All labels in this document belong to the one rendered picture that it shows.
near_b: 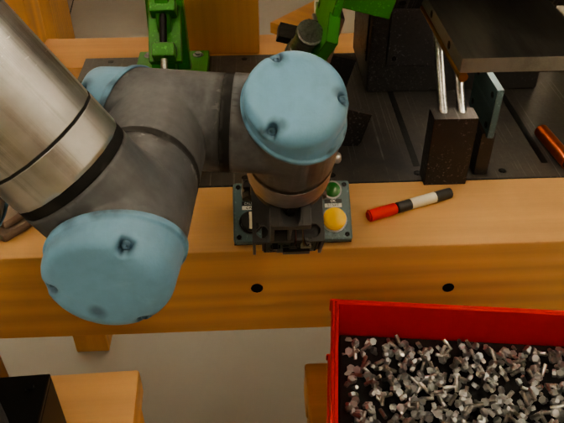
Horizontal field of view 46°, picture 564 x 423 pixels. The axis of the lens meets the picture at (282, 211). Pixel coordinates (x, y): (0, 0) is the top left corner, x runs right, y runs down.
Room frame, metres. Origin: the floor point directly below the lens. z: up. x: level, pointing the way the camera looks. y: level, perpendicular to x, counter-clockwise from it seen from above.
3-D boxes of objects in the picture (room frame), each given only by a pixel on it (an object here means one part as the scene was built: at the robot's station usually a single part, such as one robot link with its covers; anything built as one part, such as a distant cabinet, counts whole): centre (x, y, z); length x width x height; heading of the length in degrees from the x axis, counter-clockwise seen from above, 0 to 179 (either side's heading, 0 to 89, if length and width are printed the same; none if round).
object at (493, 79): (0.83, -0.29, 0.97); 0.10 x 0.02 x 0.14; 3
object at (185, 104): (0.42, 0.09, 1.20); 0.11 x 0.11 x 0.08; 88
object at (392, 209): (0.71, -0.17, 0.91); 0.13 x 0.02 x 0.02; 114
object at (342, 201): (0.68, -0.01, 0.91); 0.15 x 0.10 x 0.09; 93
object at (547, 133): (0.85, -0.41, 0.91); 0.09 x 0.02 x 0.02; 9
